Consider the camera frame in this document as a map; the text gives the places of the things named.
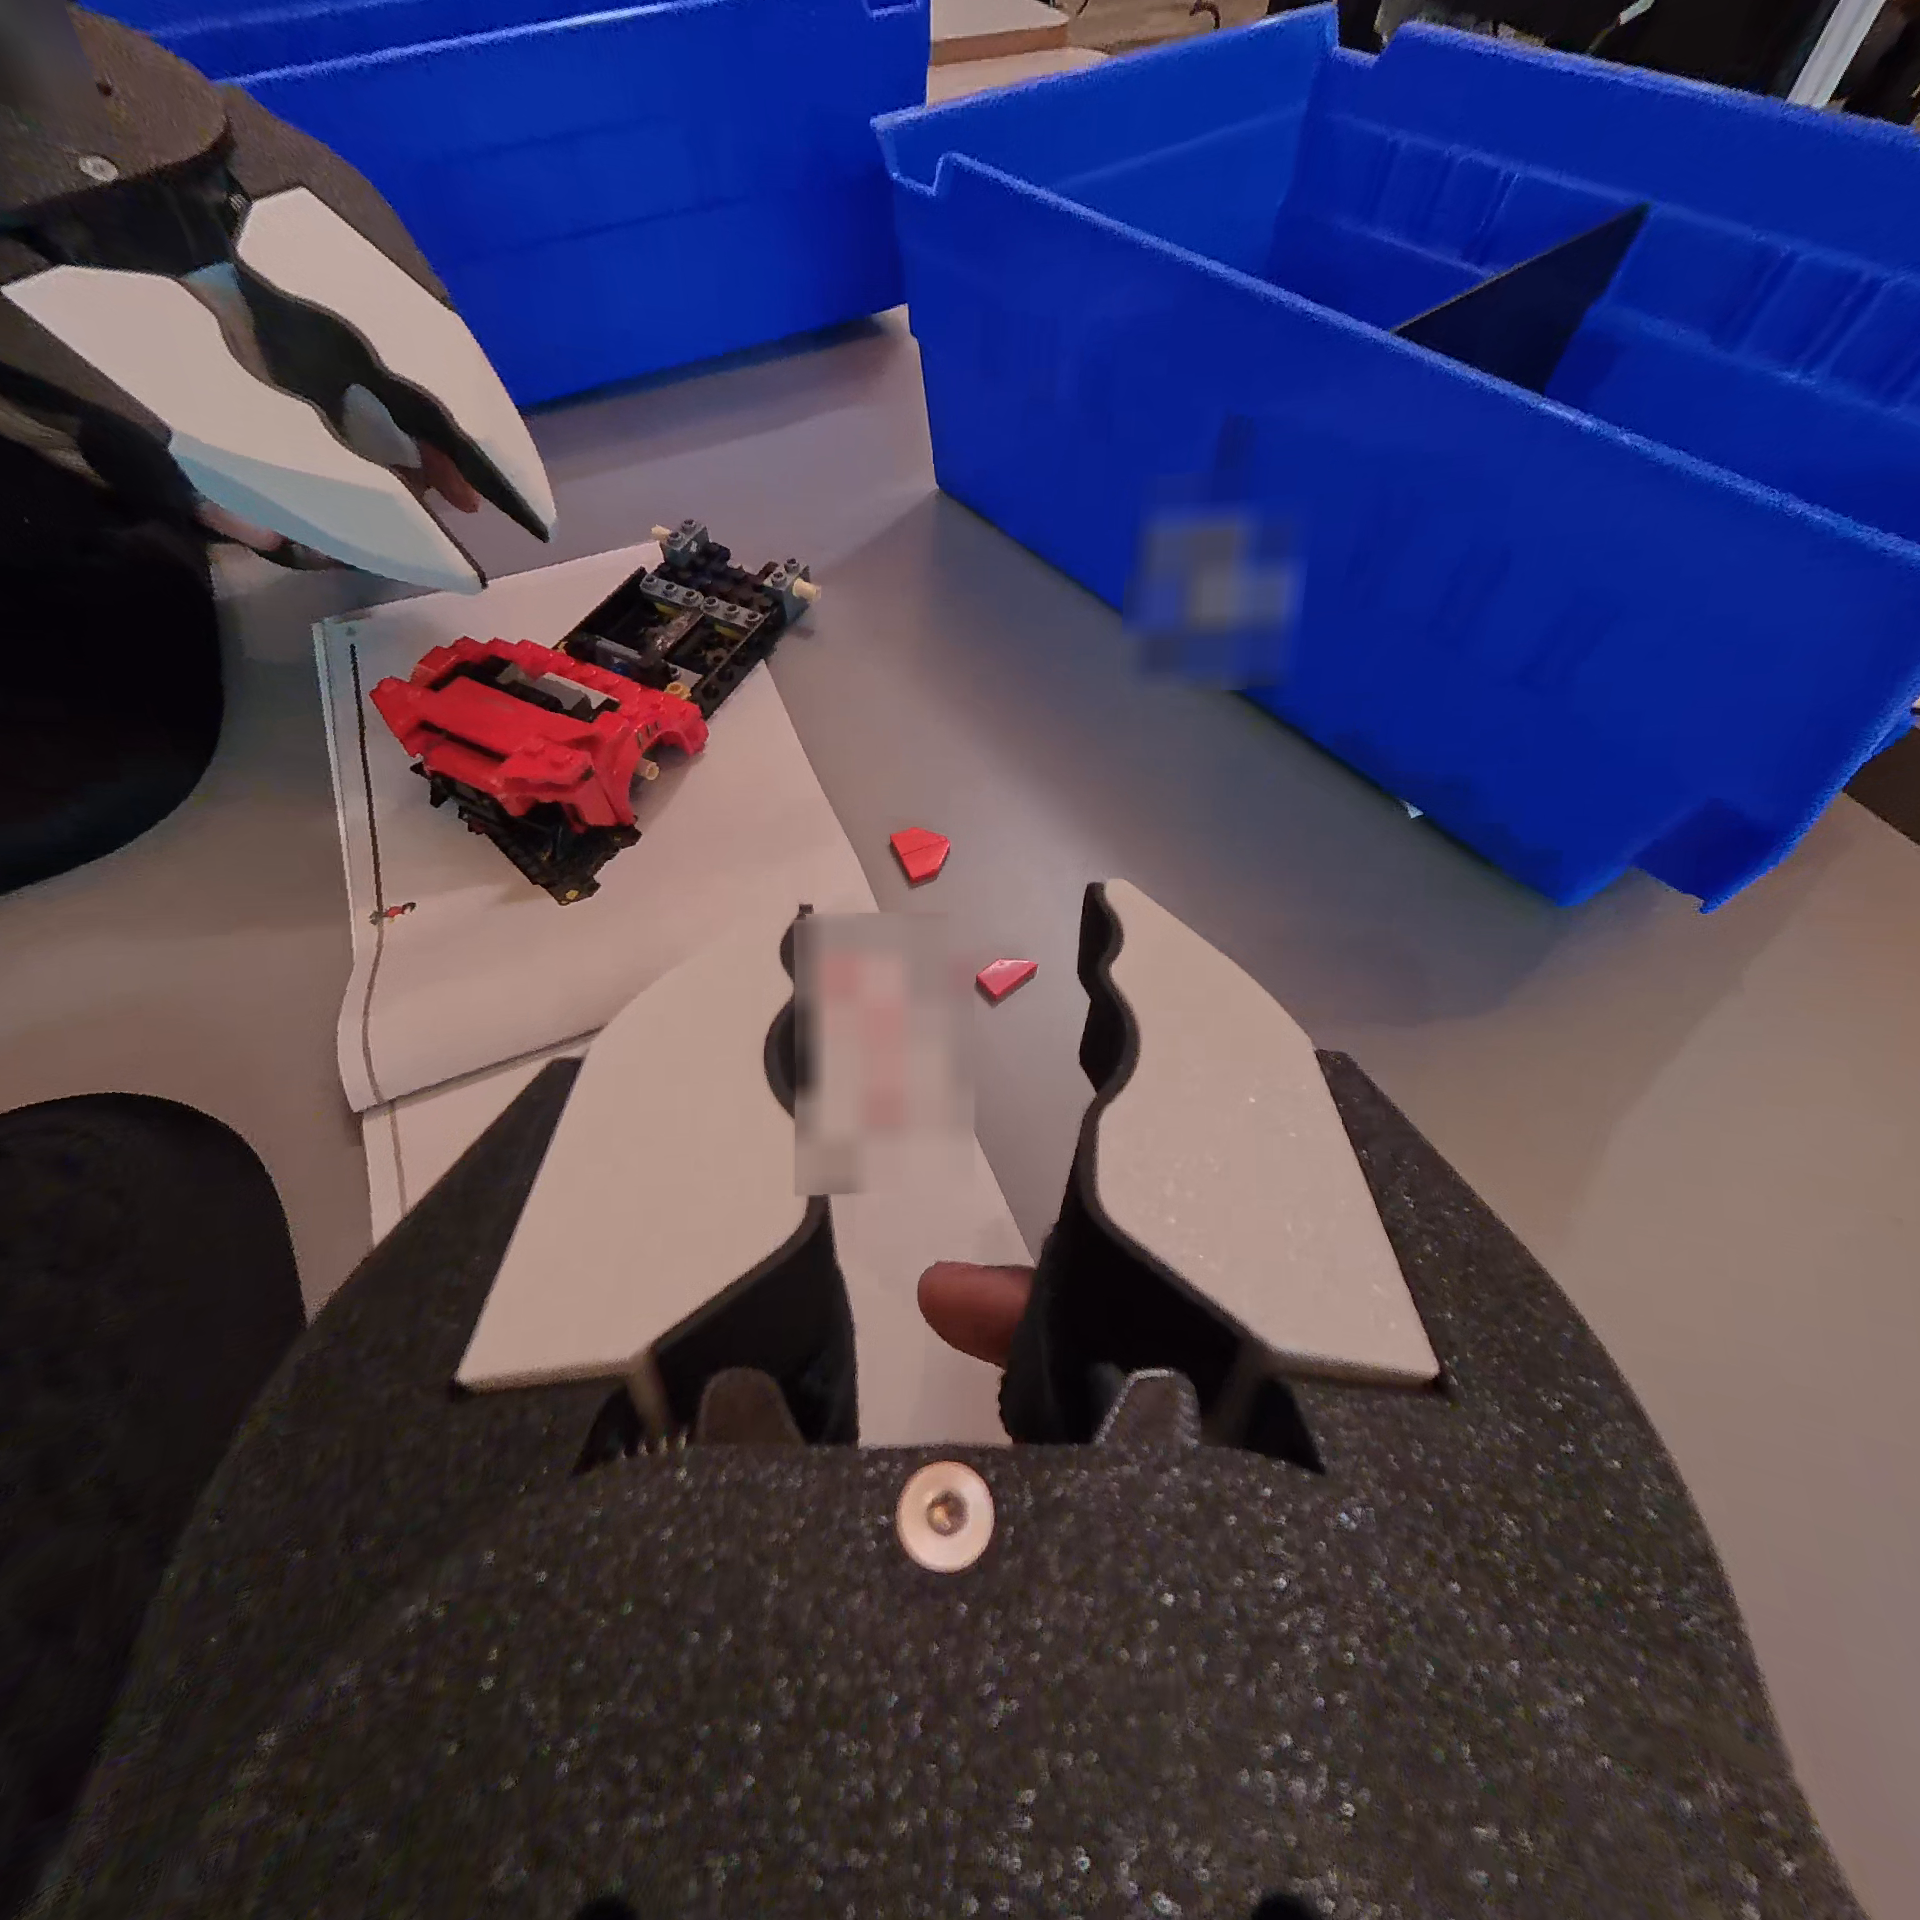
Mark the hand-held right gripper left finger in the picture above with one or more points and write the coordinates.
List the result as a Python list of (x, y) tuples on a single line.
[(615, 1199)]

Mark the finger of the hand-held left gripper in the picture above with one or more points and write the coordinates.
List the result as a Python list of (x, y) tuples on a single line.
[(209, 390), (388, 331)]

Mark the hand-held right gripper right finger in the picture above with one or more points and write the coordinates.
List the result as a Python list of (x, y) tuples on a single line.
[(1261, 1199)]

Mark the blue plastic bin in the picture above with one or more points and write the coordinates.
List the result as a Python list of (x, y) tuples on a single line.
[(659, 180), (1501, 630)]

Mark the red and black lego car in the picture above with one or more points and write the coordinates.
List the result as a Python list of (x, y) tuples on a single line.
[(526, 719)]

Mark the lego instruction booklet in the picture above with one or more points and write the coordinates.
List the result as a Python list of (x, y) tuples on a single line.
[(510, 961)]

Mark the red lego wedge plate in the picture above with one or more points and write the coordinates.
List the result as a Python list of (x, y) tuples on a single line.
[(1007, 978)]

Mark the small red lego wedge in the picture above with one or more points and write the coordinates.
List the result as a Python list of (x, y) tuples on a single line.
[(919, 852)]

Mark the person's right hand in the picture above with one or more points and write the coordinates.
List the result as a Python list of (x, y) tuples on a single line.
[(976, 1311)]

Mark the black quilted pad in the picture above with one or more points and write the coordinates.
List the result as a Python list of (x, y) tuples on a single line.
[(123, 1411), (92, 690)]

